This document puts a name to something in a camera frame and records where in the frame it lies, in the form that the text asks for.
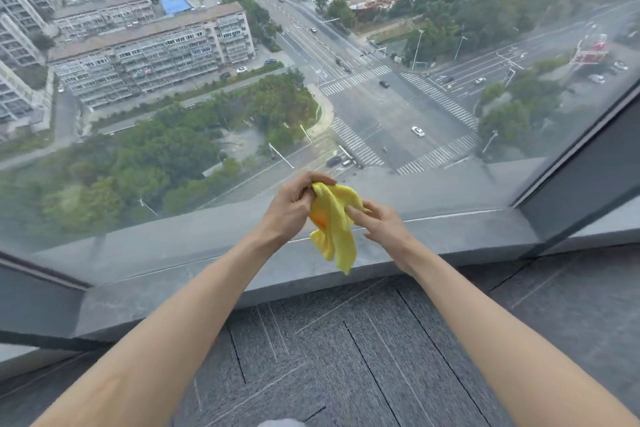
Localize person's left forearm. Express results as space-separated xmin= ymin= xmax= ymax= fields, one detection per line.
xmin=30 ymin=232 xmax=301 ymax=427

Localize person's right hand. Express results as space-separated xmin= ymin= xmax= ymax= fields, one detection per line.
xmin=346 ymin=200 xmax=420 ymax=265

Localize person's left hand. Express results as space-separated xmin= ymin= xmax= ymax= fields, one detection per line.
xmin=257 ymin=170 xmax=338 ymax=249

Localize yellow cleaning cloth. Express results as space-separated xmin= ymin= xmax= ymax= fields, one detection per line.
xmin=308 ymin=182 xmax=373 ymax=276

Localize person's right forearm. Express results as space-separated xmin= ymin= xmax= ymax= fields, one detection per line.
xmin=397 ymin=242 xmax=640 ymax=427

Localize large window glass pane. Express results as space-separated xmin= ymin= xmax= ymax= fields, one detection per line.
xmin=0 ymin=0 xmax=640 ymax=287

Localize grey stone window sill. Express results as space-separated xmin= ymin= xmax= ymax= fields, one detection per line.
xmin=0 ymin=206 xmax=640 ymax=380

